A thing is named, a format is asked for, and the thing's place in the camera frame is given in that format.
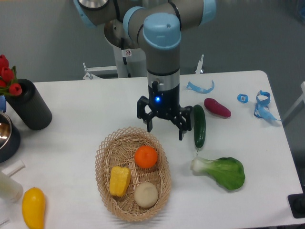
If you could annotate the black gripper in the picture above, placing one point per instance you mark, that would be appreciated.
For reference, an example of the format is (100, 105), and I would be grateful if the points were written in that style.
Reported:
(165, 104)

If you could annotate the yellow bell pepper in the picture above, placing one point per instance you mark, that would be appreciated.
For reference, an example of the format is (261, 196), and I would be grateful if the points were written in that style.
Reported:
(119, 180)

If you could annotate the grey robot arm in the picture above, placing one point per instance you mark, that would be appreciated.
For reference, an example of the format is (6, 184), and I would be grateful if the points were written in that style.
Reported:
(191, 13)

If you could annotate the woven wicker basket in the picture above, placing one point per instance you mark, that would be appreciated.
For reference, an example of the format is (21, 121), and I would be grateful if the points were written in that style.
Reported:
(118, 149)

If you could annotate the green cucumber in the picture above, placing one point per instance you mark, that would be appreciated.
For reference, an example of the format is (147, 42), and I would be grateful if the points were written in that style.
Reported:
(199, 126)

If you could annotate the orange fruit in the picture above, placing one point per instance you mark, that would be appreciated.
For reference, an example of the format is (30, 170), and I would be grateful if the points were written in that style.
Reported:
(146, 156)

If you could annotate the purple sweet potato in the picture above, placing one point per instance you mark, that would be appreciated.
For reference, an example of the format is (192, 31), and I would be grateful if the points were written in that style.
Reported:
(216, 108)

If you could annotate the green bok choy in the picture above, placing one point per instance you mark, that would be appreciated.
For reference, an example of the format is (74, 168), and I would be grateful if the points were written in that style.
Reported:
(226, 171)

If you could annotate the blue tangled ribbon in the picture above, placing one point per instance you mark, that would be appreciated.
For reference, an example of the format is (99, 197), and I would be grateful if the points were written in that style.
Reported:
(261, 109)

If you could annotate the black cylindrical vase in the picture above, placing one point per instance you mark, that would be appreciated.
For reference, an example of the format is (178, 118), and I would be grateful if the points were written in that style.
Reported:
(30, 106)

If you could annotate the white flat block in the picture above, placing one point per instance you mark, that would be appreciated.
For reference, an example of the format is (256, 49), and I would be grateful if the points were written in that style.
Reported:
(13, 168)

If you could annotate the dark metal pot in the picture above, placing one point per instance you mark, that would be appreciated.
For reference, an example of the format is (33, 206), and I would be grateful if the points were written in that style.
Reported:
(9, 138)

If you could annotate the red tulip flowers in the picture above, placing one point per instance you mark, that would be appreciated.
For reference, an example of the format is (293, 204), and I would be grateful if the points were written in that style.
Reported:
(9, 85)

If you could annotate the yellow squash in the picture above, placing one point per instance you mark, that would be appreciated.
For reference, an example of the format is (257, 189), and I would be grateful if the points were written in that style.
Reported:
(33, 208)

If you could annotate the black device at edge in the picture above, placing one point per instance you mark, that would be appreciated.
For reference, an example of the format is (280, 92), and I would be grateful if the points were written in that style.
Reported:
(297, 205)

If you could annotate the white plastic bottle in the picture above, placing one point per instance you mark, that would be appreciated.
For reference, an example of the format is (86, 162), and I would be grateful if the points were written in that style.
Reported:
(10, 190)

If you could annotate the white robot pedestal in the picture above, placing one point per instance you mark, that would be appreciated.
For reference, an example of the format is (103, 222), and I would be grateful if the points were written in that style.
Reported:
(121, 62)

